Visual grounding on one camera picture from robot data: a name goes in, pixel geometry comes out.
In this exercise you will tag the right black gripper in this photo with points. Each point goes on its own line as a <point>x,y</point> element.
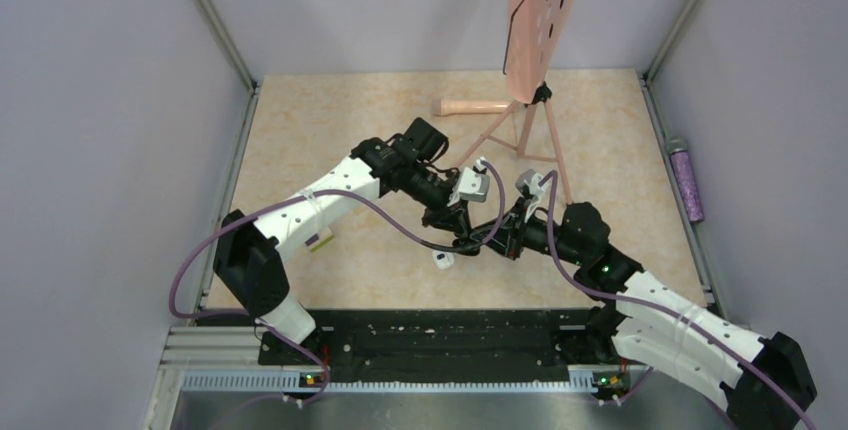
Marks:
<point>511,237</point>

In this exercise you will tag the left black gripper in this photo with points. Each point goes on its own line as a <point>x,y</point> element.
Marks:
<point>454,216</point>

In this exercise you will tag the black earbud charging case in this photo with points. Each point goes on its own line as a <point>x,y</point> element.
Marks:
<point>467,245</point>

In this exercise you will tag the white earbud charging case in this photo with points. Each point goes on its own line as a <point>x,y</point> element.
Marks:
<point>443,260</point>

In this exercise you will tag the pink music stand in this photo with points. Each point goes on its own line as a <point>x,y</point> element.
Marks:
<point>534,28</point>

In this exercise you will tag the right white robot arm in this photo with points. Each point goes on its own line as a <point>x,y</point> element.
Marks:
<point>759,382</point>

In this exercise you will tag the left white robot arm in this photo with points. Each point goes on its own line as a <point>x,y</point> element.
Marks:
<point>251,250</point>

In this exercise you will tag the purple and wood blocks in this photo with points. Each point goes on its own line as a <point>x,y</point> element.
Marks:
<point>319,239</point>

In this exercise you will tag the purple glitter bottle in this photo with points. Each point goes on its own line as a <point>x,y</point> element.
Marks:
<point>681,163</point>

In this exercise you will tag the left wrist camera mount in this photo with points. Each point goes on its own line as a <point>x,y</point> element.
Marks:
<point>472,184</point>

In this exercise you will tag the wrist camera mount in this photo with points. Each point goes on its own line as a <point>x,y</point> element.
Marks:
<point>529,184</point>
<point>472,184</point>

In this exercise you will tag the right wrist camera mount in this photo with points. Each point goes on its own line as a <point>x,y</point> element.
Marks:
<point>529,184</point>

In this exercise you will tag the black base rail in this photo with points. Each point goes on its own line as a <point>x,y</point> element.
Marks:
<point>446,348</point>

